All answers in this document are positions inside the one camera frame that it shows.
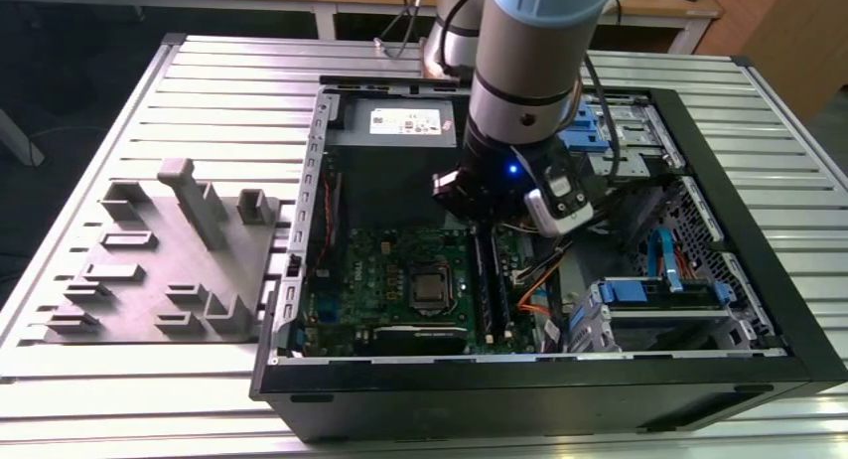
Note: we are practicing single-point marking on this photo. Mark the grey power supply unit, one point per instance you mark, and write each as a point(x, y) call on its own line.
point(384, 181)

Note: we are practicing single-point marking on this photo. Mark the grey furniture leg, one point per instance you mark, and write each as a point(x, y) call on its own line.
point(20, 136)

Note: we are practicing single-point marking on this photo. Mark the RAM stick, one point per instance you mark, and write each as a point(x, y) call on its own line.
point(502, 280)
point(482, 280)

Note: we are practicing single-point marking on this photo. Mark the grey parts rack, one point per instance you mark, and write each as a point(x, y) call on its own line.
point(172, 260)

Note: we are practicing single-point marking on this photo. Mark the CPU socket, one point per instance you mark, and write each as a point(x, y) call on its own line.
point(431, 308)

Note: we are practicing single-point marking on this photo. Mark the blue disk carrier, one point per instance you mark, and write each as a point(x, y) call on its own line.
point(590, 138)

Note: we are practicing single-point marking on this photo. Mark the wooden cabinet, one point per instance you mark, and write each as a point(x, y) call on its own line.
point(795, 42)

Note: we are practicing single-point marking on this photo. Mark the hard disk in blue carrier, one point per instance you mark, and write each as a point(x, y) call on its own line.
point(630, 292)

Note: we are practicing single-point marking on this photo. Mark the wooden desk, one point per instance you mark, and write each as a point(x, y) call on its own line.
point(670, 7)

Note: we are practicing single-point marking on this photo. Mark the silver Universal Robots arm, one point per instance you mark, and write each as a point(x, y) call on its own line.
point(523, 81)

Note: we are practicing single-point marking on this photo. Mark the black open PC case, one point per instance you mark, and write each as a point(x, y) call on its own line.
point(530, 379)

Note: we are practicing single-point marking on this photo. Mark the silver CPU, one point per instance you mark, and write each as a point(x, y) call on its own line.
point(430, 286)

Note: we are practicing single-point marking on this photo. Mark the metal disk bay frame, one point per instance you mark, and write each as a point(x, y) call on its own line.
point(670, 317)

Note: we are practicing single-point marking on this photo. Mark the metal disk bay cage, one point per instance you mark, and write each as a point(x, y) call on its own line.
point(636, 166)

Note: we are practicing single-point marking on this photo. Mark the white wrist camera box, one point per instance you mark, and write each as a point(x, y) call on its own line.
point(560, 213)

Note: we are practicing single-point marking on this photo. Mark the black graphics card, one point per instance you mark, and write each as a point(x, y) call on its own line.
point(411, 340)

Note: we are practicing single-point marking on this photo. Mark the green motherboard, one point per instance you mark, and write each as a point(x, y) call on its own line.
point(371, 250)

